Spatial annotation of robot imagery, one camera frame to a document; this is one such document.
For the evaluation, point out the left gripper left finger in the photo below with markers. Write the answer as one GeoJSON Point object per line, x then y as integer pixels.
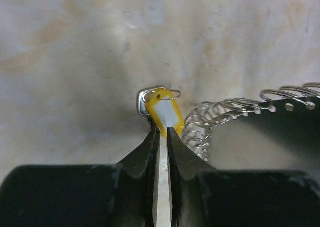
{"type": "Point", "coordinates": [124, 194]}

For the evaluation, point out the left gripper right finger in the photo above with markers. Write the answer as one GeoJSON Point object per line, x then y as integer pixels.
{"type": "Point", "coordinates": [202, 196]}

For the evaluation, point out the yellow key tag with key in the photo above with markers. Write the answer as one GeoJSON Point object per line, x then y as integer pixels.
{"type": "Point", "coordinates": [159, 105]}

